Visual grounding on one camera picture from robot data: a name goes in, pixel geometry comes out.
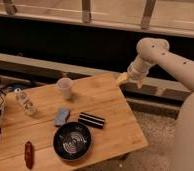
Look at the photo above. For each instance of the clear plastic bottle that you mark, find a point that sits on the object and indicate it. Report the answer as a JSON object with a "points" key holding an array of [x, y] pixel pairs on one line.
{"points": [[25, 102]]}

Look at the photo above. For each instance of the translucent plastic cup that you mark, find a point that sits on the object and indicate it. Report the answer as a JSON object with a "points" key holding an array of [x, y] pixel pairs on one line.
{"points": [[65, 86]]}

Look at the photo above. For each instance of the dark ceramic bowl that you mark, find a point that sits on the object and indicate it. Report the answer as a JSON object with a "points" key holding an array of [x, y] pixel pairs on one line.
{"points": [[72, 141]]}

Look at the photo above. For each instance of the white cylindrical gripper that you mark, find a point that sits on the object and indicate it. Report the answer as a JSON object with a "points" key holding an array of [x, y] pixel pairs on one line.
{"points": [[137, 70]]}

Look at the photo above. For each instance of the blue sponge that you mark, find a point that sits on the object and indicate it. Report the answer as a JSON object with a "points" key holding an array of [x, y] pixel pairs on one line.
{"points": [[61, 117]]}

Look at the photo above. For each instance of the wooden table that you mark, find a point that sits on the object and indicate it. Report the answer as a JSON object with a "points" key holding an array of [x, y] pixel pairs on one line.
{"points": [[97, 95]]}

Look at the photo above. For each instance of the black white striped box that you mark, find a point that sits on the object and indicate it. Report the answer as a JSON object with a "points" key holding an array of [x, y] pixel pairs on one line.
{"points": [[91, 120]]}

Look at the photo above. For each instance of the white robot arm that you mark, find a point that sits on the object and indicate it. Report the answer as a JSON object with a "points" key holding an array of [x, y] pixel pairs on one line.
{"points": [[155, 51]]}

